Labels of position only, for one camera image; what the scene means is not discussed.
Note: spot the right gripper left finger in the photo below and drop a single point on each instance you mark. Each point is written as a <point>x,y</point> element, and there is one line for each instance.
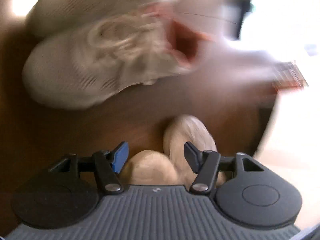
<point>107,165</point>

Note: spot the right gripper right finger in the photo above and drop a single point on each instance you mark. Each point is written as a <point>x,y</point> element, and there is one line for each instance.
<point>205,164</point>

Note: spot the beige quilted slipper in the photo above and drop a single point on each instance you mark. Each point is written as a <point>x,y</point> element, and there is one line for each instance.
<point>149,168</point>

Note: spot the beige fuzzy slipper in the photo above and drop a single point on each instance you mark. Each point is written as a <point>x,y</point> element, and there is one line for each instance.
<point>186,128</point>

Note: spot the white pink sneaker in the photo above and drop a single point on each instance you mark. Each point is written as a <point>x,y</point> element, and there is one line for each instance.
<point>83,67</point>

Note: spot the white cabinet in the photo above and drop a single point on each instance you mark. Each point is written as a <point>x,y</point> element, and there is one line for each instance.
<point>257,85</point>

